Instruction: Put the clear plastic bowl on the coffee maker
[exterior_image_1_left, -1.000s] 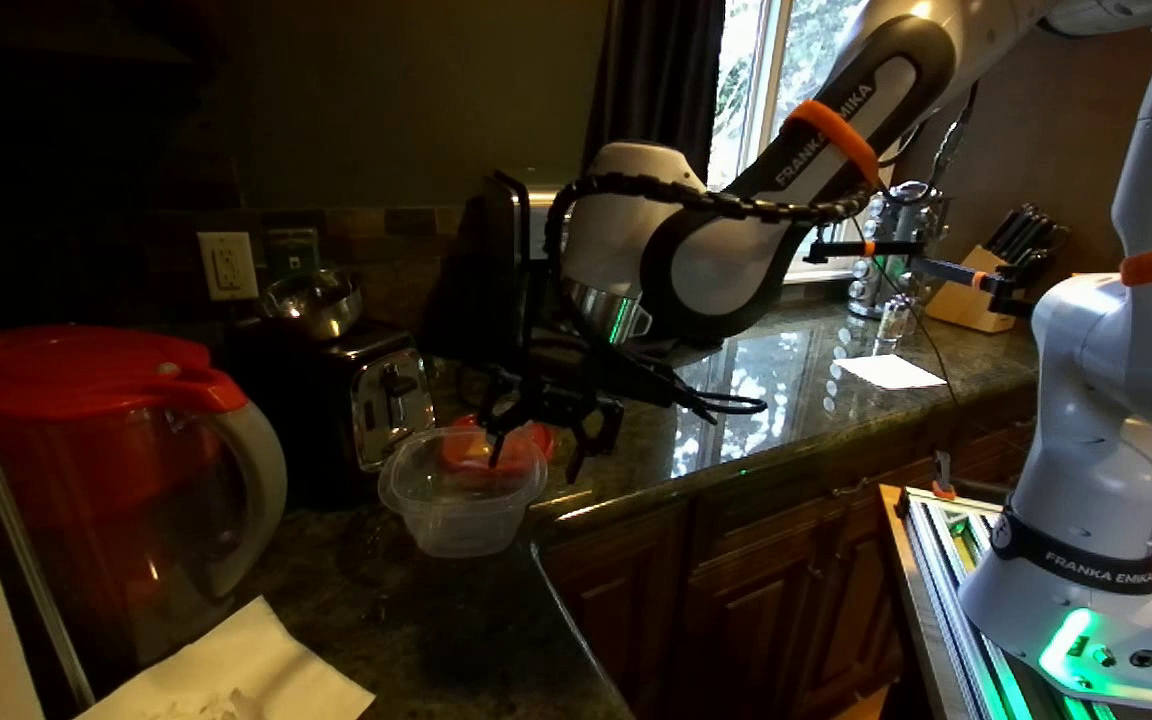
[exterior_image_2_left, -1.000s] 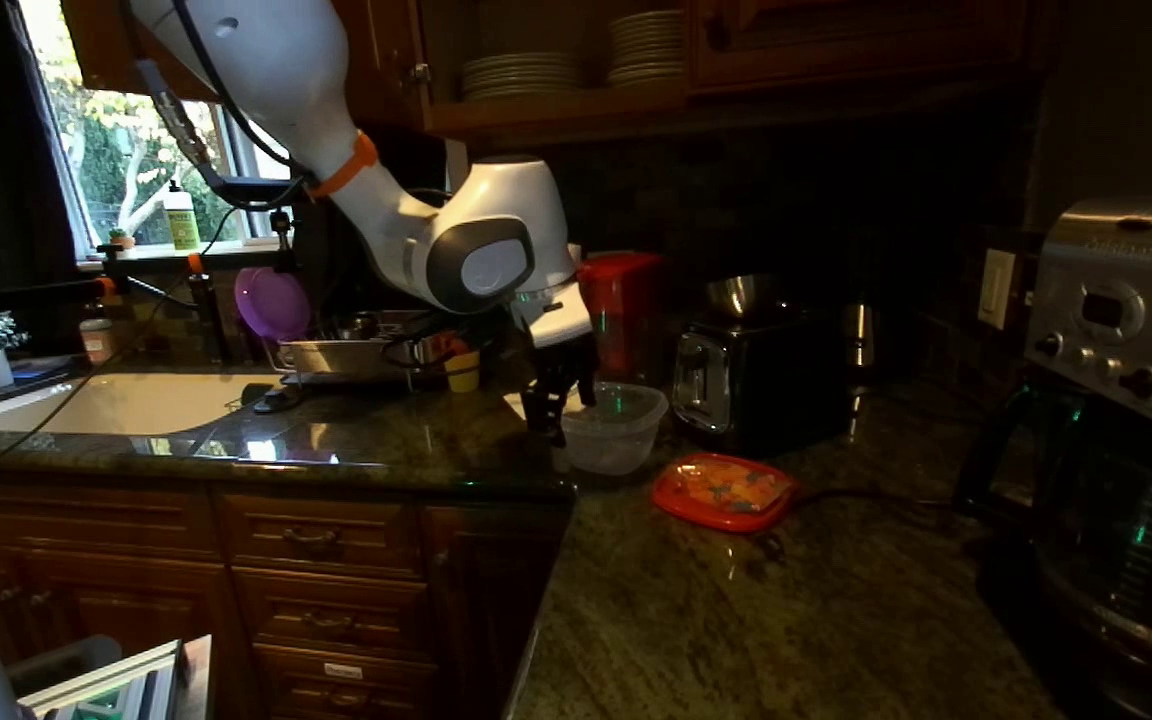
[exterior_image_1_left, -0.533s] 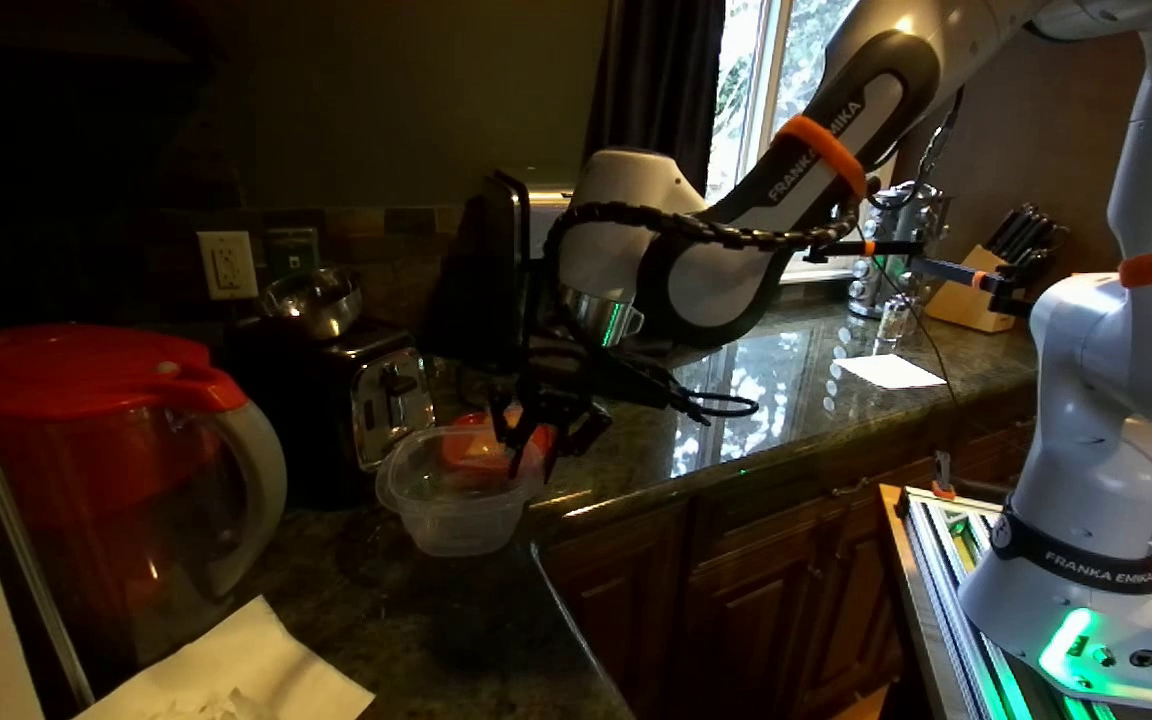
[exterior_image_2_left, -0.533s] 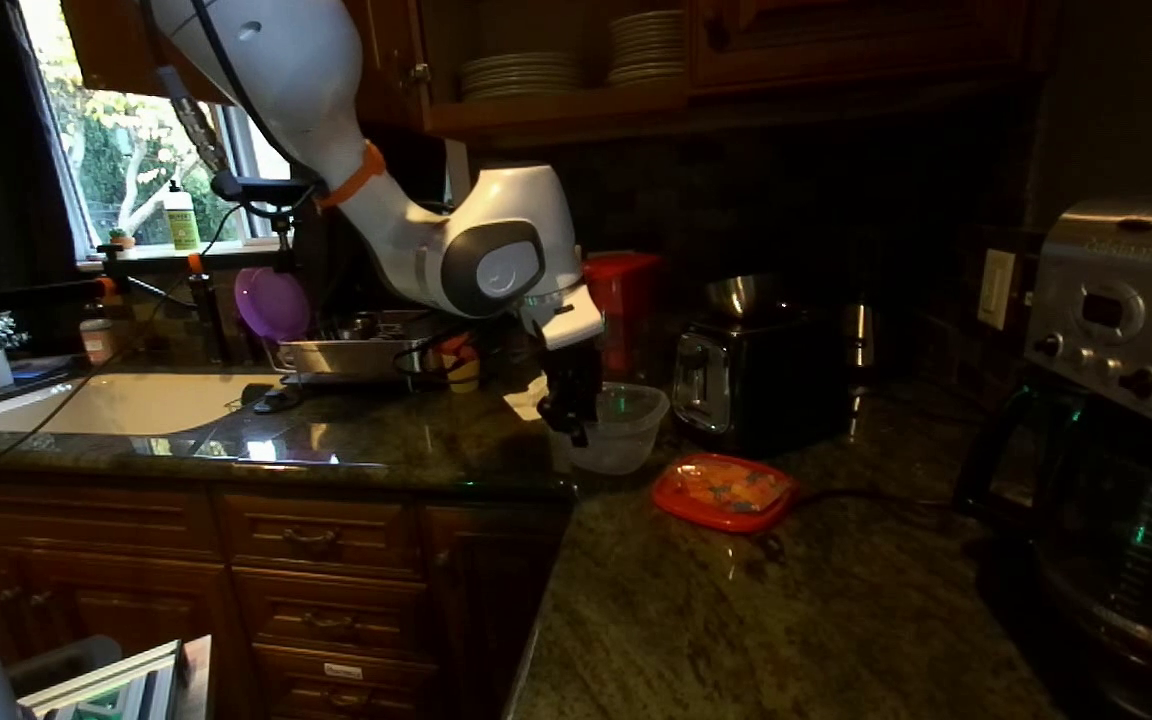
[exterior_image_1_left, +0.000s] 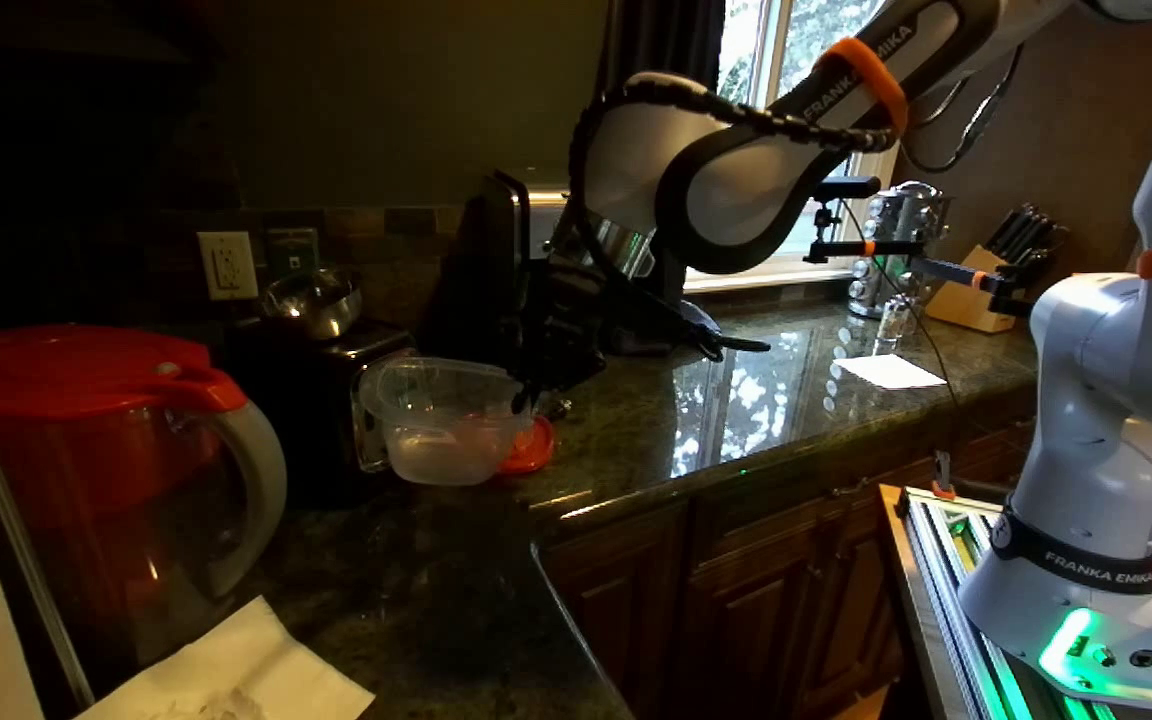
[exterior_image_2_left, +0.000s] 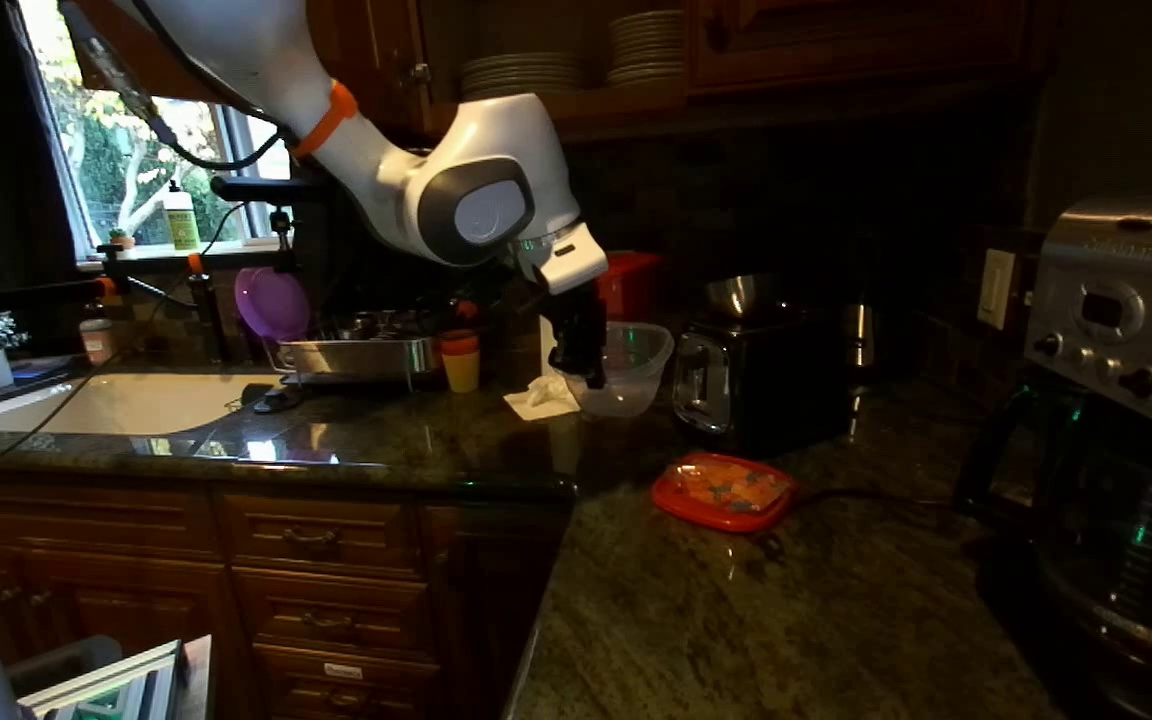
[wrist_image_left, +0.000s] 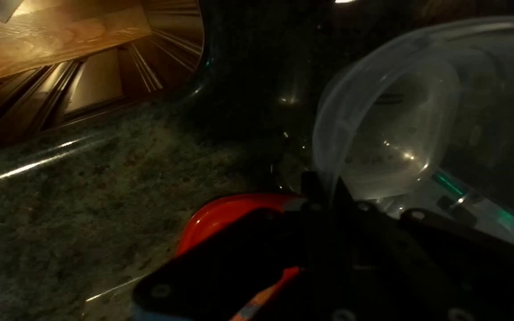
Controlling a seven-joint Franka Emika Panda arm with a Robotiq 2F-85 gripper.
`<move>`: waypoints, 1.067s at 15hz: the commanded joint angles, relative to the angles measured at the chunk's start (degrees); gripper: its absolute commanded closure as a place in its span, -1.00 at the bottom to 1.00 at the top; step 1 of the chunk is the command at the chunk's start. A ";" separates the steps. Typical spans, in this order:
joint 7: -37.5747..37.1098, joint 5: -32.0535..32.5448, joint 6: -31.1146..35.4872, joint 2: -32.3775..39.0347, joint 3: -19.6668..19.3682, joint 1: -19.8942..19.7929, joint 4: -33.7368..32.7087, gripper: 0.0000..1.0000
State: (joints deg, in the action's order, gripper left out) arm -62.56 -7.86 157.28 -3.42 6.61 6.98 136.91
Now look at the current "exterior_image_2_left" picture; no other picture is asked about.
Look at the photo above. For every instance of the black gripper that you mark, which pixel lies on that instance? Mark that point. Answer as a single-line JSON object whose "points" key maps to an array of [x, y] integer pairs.
{"points": [[575, 318]]}

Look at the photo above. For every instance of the clear plastic bowl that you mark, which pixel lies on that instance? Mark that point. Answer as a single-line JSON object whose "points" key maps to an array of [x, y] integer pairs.
{"points": [[636, 366]]}

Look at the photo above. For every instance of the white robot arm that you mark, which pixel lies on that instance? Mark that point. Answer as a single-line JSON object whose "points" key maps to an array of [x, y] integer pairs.
{"points": [[379, 175]]}

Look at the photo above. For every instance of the stainless steel coffee maker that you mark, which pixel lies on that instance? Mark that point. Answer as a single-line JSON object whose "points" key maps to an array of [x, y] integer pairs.
{"points": [[1120, 403]]}

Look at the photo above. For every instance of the red container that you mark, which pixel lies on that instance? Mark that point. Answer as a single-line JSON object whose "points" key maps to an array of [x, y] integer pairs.
{"points": [[628, 281]]}

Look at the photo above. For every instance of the orange lidded food container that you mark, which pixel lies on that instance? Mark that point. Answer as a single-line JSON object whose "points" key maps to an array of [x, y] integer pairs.
{"points": [[723, 491]]}

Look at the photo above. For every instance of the steel baking pan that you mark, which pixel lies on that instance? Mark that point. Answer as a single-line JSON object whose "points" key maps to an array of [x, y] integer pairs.
{"points": [[356, 359]]}

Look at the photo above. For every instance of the stack of white plates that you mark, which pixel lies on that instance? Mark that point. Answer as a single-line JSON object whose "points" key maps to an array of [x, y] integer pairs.
{"points": [[522, 75], [646, 46]]}

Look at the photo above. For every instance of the wooden cabinet drawer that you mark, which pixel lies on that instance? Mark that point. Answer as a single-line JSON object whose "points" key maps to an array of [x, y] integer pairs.
{"points": [[343, 683], [330, 604], [319, 532]]}

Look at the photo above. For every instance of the purple cup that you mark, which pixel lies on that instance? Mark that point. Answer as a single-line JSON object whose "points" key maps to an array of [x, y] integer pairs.
{"points": [[274, 300]]}

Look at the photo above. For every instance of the black kitchen faucet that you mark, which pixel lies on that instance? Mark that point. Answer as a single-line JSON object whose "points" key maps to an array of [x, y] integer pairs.
{"points": [[287, 226]]}

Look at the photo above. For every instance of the dark wooden upper cabinet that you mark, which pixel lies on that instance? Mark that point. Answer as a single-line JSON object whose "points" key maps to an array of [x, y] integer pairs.
{"points": [[840, 54]]}

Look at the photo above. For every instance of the green soap bottle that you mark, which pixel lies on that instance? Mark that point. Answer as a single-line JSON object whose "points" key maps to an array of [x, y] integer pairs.
{"points": [[181, 223]]}

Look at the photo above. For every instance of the white kitchen sink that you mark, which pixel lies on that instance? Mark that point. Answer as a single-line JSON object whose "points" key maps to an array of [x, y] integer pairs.
{"points": [[122, 403]]}

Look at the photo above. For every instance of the kitchen window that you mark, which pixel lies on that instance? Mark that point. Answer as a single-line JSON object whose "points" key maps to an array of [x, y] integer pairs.
{"points": [[122, 161]]}

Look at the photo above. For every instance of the dark wooden base cabinet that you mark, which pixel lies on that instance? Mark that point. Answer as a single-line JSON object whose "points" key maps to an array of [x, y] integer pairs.
{"points": [[98, 562]]}

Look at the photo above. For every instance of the white open dishwasher rack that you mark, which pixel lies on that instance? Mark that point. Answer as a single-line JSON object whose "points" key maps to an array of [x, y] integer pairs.
{"points": [[108, 683]]}

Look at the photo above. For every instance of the white wall outlet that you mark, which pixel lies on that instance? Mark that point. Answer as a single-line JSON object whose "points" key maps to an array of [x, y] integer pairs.
{"points": [[997, 284]]}

